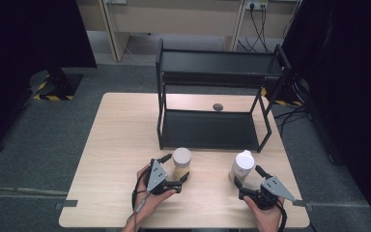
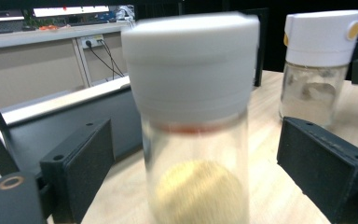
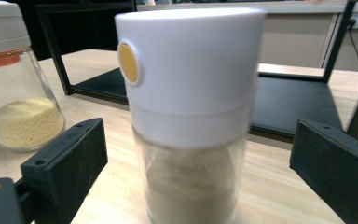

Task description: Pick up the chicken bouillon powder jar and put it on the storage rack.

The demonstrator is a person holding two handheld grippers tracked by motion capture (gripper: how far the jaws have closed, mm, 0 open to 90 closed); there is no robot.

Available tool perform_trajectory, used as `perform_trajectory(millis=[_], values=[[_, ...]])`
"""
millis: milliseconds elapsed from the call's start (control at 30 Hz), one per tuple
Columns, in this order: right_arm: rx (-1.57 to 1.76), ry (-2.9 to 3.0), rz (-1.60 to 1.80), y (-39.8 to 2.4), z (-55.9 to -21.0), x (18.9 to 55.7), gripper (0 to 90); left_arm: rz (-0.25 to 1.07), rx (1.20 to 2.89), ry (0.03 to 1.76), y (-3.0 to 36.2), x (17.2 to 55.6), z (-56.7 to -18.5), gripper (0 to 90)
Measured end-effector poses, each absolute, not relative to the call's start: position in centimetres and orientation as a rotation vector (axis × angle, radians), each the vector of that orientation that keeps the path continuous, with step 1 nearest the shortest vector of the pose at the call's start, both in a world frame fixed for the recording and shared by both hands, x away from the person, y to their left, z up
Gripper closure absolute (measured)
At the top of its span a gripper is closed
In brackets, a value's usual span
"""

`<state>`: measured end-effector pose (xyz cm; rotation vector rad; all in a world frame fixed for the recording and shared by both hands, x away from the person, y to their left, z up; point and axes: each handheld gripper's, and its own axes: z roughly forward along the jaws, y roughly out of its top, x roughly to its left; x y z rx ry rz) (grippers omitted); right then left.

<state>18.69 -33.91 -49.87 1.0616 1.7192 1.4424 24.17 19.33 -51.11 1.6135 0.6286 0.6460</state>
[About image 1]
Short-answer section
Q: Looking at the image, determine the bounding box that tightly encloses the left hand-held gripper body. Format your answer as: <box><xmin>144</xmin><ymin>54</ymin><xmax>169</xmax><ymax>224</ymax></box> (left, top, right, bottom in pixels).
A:
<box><xmin>145</xmin><ymin>159</ymin><xmax>183</xmax><ymax>195</ymax></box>

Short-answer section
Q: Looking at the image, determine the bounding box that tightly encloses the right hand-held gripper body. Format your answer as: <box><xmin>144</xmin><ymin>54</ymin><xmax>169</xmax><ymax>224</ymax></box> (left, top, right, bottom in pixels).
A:
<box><xmin>238</xmin><ymin>176</ymin><xmax>298</xmax><ymax>211</ymax></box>

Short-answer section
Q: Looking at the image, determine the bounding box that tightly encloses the glass jar with yellow grains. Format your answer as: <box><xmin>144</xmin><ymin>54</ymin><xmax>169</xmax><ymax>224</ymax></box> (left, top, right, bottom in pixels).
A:
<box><xmin>172</xmin><ymin>147</ymin><xmax>192</xmax><ymax>182</ymax></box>

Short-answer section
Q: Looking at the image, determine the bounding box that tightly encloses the white-capped seasoning bottle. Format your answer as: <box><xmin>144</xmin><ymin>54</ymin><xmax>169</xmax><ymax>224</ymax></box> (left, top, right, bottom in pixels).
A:
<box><xmin>229</xmin><ymin>149</ymin><xmax>255</xmax><ymax>185</ymax></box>

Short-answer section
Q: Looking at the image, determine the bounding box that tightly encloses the black two-tier metal rack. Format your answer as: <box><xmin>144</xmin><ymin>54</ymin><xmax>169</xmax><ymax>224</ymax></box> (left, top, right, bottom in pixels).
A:
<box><xmin>155</xmin><ymin>38</ymin><xmax>294</xmax><ymax>154</ymax></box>

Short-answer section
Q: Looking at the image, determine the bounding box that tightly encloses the person's left hand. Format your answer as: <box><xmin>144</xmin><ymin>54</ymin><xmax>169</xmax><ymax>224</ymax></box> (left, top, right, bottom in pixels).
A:
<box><xmin>131</xmin><ymin>163</ymin><xmax>178</xmax><ymax>221</ymax></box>

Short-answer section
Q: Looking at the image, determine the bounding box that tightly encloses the person's right hand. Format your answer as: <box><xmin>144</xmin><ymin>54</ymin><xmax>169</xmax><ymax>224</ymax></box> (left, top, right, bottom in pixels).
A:
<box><xmin>243</xmin><ymin>196</ymin><xmax>286</xmax><ymax>232</ymax></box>

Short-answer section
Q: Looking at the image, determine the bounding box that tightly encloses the grey tape piece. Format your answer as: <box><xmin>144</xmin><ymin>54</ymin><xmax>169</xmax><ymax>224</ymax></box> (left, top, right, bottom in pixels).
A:
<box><xmin>55</xmin><ymin>199</ymin><xmax>79</xmax><ymax>211</ymax></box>
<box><xmin>292</xmin><ymin>199</ymin><xmax>313</xmax><ymax>212</ymax></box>

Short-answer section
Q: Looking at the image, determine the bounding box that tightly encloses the black curtain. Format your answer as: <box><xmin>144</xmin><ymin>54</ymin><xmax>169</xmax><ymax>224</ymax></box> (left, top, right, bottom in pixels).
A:
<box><xmin>281</xmin><ymin>0</ymin><xmax>371</xmax><ymax>232</ymax></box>
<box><xmin>0</xmin><ymin>0</ymin><xmax>98</xmax><ymax>156</ymax></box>

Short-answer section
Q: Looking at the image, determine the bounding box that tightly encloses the white power socket strip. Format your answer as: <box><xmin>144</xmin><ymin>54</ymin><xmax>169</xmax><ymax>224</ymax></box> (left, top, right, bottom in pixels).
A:
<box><xmin>244</xmin><ymin>0</ymin><xmax>270</xmax><ymax>11</ymax></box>

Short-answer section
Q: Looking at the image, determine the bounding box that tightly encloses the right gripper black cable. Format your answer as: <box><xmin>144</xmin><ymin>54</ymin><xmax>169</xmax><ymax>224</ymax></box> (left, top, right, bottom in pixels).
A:
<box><xmin>275</xmin><ymin>198</ymin><xmax>288</xmax><ymax>232</ymax></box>

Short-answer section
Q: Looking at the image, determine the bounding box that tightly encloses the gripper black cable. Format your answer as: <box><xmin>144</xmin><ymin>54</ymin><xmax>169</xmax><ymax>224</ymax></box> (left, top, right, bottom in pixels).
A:
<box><xmin>130</xmin><ymin>167</ymin><xmax>153</xmax><ymax>232</ymax></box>
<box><xmin>275</xmin><ymin>198</ymin><xmax>288</xmax><ymax>232</ymax></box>

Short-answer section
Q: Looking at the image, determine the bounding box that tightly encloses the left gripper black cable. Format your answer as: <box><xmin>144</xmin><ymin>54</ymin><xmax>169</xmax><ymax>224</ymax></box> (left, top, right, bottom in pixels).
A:
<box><xmin>130</xmin><ymin>167</ymin><xmax>153</xmax><ymax>232</ymax></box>

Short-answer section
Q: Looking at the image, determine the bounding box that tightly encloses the white floor cable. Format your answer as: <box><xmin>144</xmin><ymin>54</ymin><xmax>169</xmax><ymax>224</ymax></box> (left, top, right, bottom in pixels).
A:
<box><xmin>124</xmin><ymin>44</ymin><xmax>157</xmax><ymax>65</ymax></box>

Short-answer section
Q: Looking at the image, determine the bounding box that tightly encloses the black power cable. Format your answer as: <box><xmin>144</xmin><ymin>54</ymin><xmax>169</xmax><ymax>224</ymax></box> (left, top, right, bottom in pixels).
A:
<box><xmin>249</xmin><ymin>3</ymin><xmax>271</xmax><ymax>54</ymax></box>
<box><xmin>237</xmin><ymin>4</ymin><xmax>269</xmax><ymax>53</ymax></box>

